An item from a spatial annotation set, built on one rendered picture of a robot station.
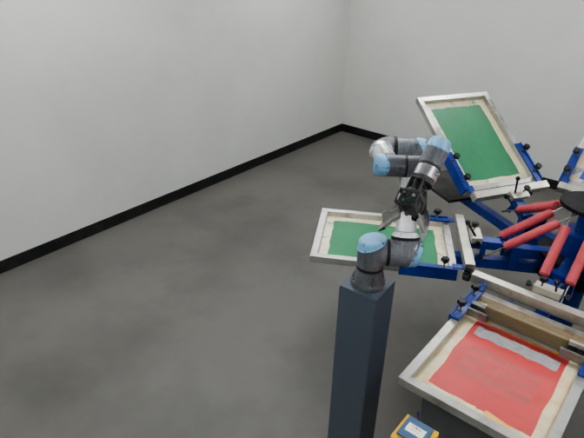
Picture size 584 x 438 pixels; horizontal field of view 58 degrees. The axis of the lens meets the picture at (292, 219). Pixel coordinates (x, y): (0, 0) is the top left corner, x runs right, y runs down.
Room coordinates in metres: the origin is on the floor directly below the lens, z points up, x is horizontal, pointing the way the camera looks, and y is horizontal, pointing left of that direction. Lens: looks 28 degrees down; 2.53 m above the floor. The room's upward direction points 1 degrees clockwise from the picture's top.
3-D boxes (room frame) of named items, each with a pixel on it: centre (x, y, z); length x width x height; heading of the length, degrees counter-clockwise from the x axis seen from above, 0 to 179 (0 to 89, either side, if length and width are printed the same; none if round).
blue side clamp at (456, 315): (2.03, -0.85, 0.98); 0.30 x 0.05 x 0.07; 141
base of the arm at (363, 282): (1.89, -0.34, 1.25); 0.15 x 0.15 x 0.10
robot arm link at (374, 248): (1.89, -0.34, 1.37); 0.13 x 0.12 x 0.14; 87
